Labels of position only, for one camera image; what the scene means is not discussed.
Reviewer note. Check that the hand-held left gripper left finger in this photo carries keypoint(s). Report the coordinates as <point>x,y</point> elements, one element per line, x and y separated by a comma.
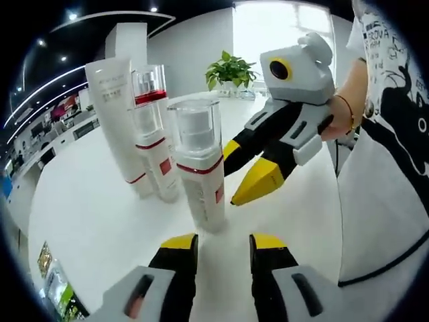
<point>174,278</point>

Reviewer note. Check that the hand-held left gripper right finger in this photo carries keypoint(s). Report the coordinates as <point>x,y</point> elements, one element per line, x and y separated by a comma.
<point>268,278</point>

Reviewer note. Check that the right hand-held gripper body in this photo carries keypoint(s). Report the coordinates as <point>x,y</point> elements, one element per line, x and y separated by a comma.
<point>301,77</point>

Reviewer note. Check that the white pump skincare bottle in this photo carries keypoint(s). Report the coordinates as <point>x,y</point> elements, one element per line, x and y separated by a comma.
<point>157,174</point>
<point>201,188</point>

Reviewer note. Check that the red collar skincare bottle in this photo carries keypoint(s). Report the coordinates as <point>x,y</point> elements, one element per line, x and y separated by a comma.
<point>149,97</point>

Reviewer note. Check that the white skincare tube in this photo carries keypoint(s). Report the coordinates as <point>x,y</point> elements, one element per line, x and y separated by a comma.
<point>110,117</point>

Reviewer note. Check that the person's right hand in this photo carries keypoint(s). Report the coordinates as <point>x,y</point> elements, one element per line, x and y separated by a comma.
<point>338,124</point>

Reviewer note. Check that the potted green plant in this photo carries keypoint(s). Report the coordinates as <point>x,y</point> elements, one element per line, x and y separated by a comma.
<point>231,68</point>

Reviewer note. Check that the green white plastic packet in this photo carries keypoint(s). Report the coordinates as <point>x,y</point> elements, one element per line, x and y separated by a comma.
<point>62,292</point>

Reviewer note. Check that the person in white shirt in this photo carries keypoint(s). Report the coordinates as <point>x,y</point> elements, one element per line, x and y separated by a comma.
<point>385,201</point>

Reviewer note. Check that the gold foil packet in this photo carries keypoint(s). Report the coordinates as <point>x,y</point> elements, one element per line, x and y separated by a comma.
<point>46,260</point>

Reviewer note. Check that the white square pillar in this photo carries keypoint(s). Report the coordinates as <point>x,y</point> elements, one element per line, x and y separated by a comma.
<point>127,42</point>

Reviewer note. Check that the long white office desk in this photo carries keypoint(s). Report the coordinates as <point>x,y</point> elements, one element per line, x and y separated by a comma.
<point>67,137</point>

